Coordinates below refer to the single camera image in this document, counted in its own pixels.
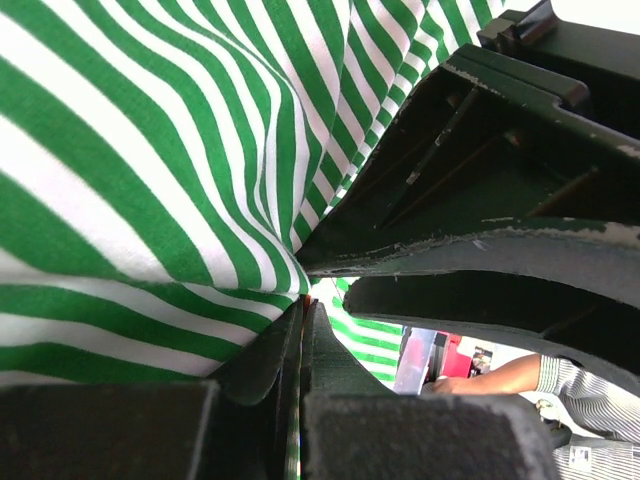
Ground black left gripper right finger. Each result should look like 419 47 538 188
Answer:
301 301 559 479

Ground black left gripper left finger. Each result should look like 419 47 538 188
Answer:
1 301 304 479

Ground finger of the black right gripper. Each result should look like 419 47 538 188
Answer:
298 45 639 300
344 272 639 394

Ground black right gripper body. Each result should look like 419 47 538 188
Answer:
477 1 639 135

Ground green white striped garment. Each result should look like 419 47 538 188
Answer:
0 0 506 389

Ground person's forearm in background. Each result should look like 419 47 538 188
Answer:
465 354 541 395

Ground person's hand in background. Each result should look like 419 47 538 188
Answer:
431 377 475 395

